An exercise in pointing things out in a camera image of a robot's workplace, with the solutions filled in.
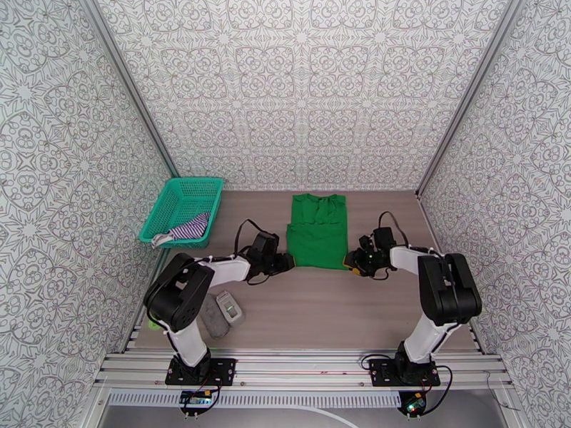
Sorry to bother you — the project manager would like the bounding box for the green t-shirt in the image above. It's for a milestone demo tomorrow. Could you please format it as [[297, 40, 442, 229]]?
[[285, 193, 350, 271]]

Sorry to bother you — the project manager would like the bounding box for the purple white striped tank top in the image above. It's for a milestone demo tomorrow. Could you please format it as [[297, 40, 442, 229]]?
[[151, 211, 211, 248]]

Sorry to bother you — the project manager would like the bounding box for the green plastic laundry basket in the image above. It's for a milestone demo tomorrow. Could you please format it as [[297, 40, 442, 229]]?
[[138, 177, 226, 250]]

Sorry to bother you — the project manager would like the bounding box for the white handheld device green light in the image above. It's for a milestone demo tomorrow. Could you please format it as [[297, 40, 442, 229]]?
[[216, 290, 246, 327]]

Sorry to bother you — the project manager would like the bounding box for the aluminium rail frame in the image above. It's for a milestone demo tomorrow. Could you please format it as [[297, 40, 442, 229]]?
[[94, 347, 514, 392]]

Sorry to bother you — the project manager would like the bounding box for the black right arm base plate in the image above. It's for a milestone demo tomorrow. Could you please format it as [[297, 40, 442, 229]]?
[[369, 357, 442, 389]]

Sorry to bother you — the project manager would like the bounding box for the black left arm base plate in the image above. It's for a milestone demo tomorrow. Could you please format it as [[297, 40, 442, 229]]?
[[165, 357, 238, 387]]

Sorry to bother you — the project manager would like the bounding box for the white slotted cable duct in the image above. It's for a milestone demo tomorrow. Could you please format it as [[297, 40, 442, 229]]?
[[108, 392, 403, 409]]

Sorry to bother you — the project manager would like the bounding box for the white cable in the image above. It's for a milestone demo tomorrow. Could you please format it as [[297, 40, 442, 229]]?
[[285, 406, 358, 428]]

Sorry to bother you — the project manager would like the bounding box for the aluminium corner post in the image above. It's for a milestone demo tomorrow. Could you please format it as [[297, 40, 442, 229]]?
[[78, 0, 181, 179], [415, 0, 523, 198]]

